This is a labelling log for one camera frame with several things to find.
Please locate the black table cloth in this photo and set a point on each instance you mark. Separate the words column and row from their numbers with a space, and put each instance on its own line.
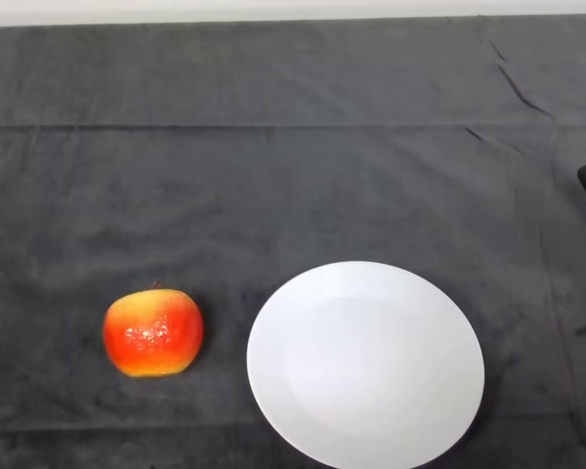
column 224, row 171

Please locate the round white plate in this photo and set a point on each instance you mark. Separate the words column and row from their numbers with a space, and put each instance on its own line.
column 371, row 371

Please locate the red yellow apple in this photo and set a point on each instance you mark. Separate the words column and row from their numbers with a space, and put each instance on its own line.
column 151, row 337

